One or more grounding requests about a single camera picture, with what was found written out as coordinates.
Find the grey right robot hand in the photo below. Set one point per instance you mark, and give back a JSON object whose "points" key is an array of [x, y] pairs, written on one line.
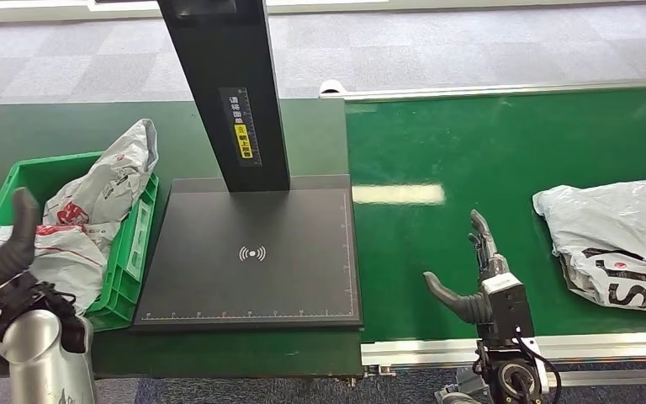
{"points": [[468, 306]]}

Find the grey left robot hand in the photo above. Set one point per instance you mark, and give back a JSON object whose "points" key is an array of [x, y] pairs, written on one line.
{"points": [[19, 245]]}

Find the grey package thin red lines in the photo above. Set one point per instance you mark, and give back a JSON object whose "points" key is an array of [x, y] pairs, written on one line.
{"points": [[72, 262]]}

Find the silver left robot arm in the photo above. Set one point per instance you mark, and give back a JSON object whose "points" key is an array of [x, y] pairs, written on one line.
{"points": [[39, 357]]}

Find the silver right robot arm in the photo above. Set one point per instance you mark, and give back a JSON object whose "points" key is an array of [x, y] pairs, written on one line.
{"points": [[509, 379]]}

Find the grey package large red print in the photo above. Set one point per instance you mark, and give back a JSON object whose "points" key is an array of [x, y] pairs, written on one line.
{"points": [[117, 173]]}

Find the green conveyor belt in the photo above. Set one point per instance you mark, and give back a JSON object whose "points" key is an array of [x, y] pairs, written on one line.
{"points": [[468, 156]]}

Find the grey package black print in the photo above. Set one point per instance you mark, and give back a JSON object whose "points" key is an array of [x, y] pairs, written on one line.
{"points": [[607, 234]]}

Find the green plastic crate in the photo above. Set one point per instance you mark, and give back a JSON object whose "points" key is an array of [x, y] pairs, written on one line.
{"points": [[128, 262]]}

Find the yellow sticker on column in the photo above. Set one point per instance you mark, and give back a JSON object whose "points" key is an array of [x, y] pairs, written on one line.
{"points": [[244, 141]]}

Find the black scanner column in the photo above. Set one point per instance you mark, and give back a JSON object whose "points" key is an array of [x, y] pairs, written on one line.
{"points": [[222, 67]]}

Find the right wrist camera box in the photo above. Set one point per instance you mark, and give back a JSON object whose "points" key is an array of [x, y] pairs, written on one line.
{"points": [[509, 306]]}

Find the aluminium conveyor side rail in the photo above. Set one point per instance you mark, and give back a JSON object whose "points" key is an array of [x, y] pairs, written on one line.
{"points": [[496, 89], [607, 347]]}

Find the black scanner base plate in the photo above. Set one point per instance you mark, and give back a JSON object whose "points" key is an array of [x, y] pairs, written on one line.
{"points": [[256, 279]]}

